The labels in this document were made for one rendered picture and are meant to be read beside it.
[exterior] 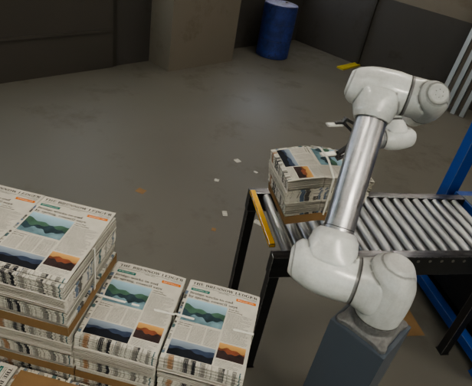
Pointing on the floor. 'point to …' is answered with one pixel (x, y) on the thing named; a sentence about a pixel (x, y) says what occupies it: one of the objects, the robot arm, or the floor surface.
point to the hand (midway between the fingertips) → (326, 139)
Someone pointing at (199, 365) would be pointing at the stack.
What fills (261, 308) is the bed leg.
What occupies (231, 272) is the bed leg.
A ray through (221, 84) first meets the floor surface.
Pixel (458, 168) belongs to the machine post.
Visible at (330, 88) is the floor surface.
